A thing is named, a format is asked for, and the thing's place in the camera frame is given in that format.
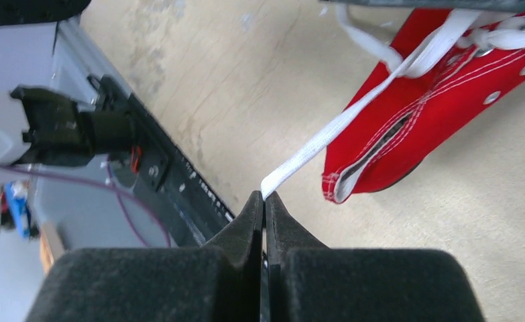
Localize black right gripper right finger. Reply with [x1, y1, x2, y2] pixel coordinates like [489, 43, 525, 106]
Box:
[264, 193, 483, 321]

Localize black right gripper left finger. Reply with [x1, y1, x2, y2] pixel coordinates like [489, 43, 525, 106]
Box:
[26, 191, 264, 321]

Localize red canvas sneaker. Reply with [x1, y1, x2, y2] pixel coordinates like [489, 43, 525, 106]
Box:
[322, 2, 525, 205]

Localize white shoelace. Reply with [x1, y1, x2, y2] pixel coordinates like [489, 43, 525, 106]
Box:
[260, 4, 525, 198]

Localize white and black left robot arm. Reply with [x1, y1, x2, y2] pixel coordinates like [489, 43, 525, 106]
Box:
[0, 86, 138, 184]

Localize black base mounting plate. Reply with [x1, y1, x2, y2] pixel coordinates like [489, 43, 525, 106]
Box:
[86, 75, 237, 248]

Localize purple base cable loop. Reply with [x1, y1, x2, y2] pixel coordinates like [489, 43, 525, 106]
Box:
[0, 155, 172, 248]

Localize aluminium frame rail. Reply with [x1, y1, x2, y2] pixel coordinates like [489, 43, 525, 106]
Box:
[50, 16, 132, 109]

